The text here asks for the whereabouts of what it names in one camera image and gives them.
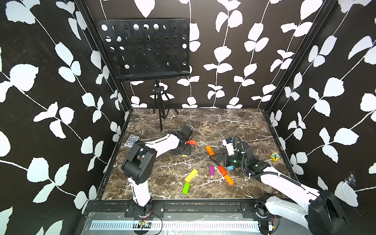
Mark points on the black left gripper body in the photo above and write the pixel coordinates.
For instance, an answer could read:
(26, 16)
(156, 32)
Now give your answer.
(186, 150)

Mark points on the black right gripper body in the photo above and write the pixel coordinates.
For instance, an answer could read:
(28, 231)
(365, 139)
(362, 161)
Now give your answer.
(230, 161)

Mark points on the red-orange block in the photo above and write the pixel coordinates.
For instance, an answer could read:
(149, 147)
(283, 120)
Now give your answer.
(222, 170)

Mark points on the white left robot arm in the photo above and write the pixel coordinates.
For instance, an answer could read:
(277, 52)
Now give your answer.
(140, 160)

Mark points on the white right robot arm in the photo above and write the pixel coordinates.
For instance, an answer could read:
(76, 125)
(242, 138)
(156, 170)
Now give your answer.
(318, 211)

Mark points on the red block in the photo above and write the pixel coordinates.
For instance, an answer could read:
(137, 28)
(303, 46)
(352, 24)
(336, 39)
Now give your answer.
(191, 142)

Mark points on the purple block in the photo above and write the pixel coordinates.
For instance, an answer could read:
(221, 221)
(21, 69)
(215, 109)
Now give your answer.
(211, 172)

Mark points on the orange block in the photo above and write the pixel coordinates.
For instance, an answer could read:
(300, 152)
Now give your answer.
(210, 151)
(229, 180)

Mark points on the orange block front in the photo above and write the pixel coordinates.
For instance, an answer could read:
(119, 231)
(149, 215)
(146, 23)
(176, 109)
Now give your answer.
(229, 180)

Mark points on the long yellow block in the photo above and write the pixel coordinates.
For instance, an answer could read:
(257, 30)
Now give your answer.
(191, 175)

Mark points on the green block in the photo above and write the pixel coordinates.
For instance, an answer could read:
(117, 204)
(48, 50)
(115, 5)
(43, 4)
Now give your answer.
(186, 188)

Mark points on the yellow tape roll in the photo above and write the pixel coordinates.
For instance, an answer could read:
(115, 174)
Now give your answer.
(275, 156)

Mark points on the black music stand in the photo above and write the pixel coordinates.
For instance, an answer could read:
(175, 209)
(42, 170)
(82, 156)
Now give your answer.
(141, 50)

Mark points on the white perforated strip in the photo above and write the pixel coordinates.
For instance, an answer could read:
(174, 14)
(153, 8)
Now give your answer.
(156, 225)

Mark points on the black front rail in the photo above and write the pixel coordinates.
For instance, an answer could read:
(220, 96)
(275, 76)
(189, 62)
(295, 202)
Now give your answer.
(125, 208)

